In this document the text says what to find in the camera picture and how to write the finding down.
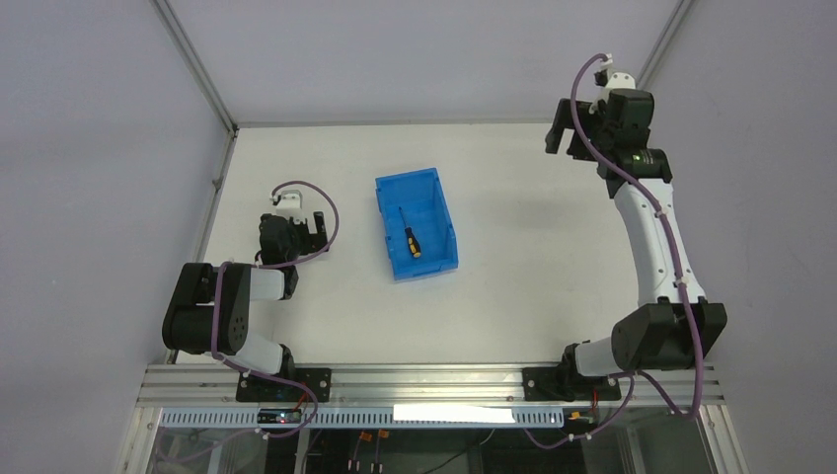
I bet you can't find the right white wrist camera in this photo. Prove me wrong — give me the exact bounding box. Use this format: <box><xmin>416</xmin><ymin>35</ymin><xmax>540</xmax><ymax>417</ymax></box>
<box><xmin>594</xmin><ymin>69</ymin><xmax>637</xmax><ymax>96</ymax></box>

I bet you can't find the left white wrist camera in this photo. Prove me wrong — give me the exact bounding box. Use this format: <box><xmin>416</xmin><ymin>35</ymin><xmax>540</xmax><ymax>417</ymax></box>
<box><xmin>270</xmin><ymin>190</ymin><xmax>306</xmax><ymax>225</ymax></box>

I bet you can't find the blue plastic bin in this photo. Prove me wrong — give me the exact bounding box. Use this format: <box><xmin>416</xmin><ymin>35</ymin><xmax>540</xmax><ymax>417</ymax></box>
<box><xmin>375</xmin><ymin>168</ymin><xmax>459</xmax><ymax>281</ymax></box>

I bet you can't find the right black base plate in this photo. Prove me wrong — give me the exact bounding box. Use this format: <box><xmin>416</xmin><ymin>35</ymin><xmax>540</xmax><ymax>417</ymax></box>
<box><xmin>521</xmin><ymin>365</ymin><xmax>622</xmax><ymax>402</ymax></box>

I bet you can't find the left aluminium frame post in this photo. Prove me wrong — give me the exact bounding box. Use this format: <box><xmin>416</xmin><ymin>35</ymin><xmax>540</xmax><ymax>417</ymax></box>
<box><xmin>150</xmin><ymin>0</ymin><xmax>238</xmax><ymax>134</ymax></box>

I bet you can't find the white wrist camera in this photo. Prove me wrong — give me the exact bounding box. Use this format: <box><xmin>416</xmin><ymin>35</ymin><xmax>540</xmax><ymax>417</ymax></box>
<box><xmin>594</xmin><ymin>69</ymin><xmax>637</xmax><ymax>96</ymax></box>
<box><xmin>270</xmin><ymin>190</ymin><xmax>306</xmax><ymax>225</ymax></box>

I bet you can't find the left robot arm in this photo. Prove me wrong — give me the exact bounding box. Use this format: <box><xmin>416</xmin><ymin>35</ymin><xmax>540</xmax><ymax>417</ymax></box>
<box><xmin>161</xmin><ymin>211</ymin><xmax>328</xmax><ymax>380</ymax></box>

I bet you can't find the aluminium frame post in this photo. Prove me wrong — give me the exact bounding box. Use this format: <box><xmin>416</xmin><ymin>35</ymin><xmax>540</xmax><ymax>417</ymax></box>
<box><xmin>630</xmin><ymin>0</ymin><xmax>697</xmax><ymax>91</ymax></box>
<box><xmin>150</xmin><ymin>0</ymin><xmax>238</xmax><ymax>134</ymax></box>

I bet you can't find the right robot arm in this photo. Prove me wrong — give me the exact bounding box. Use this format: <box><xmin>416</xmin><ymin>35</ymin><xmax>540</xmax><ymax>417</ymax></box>
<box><xmin>523</xmin><ymin>89</ymin><xmax>727</xmax><ymax>402</ymax></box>

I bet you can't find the aluminium front rail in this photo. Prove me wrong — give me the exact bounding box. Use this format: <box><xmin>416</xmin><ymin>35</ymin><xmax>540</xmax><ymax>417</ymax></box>
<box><xmin>135</xmin><ymin>363</ymin><xmax>725</xmax><ymax>410</ymax></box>

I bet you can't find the black yellow screwdriver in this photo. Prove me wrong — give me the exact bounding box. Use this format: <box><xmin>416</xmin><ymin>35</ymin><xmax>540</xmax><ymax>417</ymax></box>
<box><xmin>399</xmin><ymin>207</ymin><xmax>421</xmax><ymax>259</ymax></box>

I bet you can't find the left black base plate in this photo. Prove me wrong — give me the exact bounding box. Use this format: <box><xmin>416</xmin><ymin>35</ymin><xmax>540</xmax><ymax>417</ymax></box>
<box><xmin>235</xmin><ymin>366</ymin><xmax>333</xmax><ymax>403</ymax></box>

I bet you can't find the right aluminium frame post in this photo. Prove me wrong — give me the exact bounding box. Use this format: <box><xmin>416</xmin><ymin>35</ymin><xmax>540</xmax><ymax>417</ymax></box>
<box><xmin>630</xmin><ymin>0</ymin><xmax>697</xmax><ymax>91</ymax></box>

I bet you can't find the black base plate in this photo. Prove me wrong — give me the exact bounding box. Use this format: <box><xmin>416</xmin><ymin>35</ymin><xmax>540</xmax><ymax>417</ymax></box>
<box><xmin>235</xmin><ymin>366</ymin><xmax>333</xmax><ymax>403</ymax></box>
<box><xmin>521</xmin><ymin>365</ymin><xmax>622</xmax><ymax>402</ymax></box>

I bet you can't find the grey slotted cable duct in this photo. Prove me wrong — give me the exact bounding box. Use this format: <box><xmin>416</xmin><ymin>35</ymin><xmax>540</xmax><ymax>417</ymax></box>
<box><xmin>160</xmin><ymin>404</ymin><xmax>565</xmax><ymax>430</ymax></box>

